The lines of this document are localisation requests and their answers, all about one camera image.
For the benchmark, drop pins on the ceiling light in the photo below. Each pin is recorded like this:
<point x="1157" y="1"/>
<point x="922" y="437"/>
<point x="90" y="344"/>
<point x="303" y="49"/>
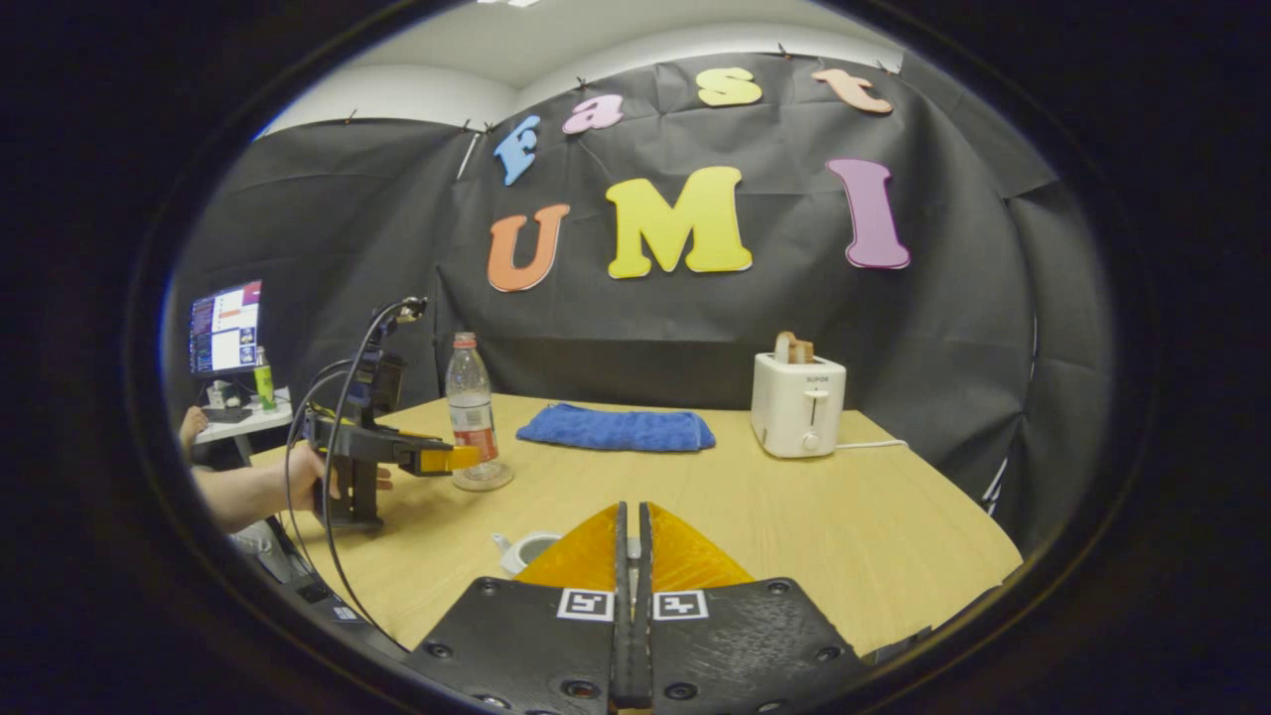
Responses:
<point x="508" y="3"/>

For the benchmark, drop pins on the green bottle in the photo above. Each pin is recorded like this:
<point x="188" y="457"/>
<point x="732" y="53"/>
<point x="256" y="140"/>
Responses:
<point x="264" y="382"/>

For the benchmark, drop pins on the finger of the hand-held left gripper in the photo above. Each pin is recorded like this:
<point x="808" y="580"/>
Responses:
<point x="422" y="439"/>
<point x="437" y="459"/>

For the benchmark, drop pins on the white ceramic teacup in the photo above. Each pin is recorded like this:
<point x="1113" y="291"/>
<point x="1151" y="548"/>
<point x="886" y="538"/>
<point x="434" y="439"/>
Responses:
<point x="531" y="548"/>

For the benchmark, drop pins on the bread slice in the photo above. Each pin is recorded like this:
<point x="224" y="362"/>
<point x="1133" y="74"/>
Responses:
<point x="792" y="348"/>

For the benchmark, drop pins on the clear plastic water bottle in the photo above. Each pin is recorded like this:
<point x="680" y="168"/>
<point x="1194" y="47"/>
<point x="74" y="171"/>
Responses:
<point x="470" y="397"/>

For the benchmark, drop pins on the blue folded towel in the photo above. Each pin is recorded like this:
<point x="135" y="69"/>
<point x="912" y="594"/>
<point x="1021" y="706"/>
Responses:
<point x="616" y="429"/>

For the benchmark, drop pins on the white side table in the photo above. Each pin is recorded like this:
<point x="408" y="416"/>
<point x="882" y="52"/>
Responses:
<point x="258" y="422"/>

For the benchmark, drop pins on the computer monitor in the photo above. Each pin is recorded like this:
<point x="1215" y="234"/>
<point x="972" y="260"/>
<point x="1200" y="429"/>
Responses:
<point x="226" y="328"/>

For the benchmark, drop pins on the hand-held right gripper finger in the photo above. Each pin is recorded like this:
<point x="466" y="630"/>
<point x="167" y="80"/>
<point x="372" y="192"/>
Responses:
<point x="645" y="556"/>
<point x="622" y="556"/>

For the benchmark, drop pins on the round wooden coaster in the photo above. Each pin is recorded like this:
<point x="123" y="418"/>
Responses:
<point x="487" y="482"/>

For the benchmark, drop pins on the white teacup lid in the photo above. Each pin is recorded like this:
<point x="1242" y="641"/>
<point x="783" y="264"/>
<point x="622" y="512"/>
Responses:
<point x="633" y="549"/>

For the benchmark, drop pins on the white toaster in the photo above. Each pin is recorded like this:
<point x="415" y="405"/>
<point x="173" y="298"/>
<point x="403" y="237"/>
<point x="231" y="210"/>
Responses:
<point x="794" y="407"/>

